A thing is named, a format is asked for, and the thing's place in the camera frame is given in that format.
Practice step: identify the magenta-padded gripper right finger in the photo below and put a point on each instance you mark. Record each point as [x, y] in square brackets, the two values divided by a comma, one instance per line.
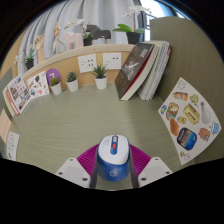
[141, 161]

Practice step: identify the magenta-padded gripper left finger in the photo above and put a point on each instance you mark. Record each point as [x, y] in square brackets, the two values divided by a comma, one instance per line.
[85, 161]

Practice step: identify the blue and white computer mouse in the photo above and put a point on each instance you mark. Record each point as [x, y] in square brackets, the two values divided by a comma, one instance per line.
[113, 160]

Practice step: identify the white printed mouse pad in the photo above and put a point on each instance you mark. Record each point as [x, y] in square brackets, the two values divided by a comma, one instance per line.
[12, 146]

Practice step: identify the food sticker sheet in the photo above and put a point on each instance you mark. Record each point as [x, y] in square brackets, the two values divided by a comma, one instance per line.
[190, 120]

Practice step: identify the white sticker sheet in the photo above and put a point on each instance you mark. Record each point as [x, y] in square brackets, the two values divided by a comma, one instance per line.
[38, 84]

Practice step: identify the thick white book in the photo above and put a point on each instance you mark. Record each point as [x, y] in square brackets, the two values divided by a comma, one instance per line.
[154, 71]

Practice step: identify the dark cover book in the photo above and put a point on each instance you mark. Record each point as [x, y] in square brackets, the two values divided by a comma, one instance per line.
[133, 70]

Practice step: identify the purple round sign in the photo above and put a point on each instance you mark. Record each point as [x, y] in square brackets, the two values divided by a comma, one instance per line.
[52, 73]

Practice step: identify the red and white picture magazine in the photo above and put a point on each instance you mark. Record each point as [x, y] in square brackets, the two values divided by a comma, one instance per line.
[19, 94]

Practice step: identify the red-edged book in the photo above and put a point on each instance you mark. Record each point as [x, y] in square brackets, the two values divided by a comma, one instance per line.
[163, 63]

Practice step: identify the wooden desk back shelf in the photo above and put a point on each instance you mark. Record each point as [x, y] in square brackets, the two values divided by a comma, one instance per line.
[66, 61]

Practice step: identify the green desk divider panel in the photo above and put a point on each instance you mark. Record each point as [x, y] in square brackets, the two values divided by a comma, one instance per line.
[6, 85]
[196, 53]

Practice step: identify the pink horse figure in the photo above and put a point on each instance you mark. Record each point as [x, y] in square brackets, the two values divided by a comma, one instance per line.
[72, 40]

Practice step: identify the dark horse figure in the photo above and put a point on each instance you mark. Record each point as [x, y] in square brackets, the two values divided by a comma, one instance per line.
[100, 34]

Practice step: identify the wooden mannequin figure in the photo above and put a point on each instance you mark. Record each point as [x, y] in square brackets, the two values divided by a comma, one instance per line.
[57, 35]

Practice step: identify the grey curtain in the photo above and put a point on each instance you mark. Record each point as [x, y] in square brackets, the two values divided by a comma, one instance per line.
[100, 11]

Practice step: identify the dark-framed window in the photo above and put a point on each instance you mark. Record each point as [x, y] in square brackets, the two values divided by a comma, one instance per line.
[156, 8]

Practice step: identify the white wall socket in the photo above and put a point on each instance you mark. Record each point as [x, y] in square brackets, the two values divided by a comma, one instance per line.
[87, 63]
[112, 61]

